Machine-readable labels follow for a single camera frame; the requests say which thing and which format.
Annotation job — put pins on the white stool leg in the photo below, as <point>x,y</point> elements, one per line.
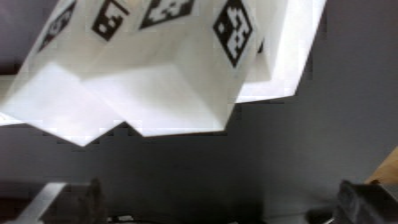
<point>47,100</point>
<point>168,73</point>
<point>289,25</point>

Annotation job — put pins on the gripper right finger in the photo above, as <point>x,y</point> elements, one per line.
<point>367,204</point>

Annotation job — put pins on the white right fence bar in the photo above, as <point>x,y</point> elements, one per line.
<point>385,175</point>

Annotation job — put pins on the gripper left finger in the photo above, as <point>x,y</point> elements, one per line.
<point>67,204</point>

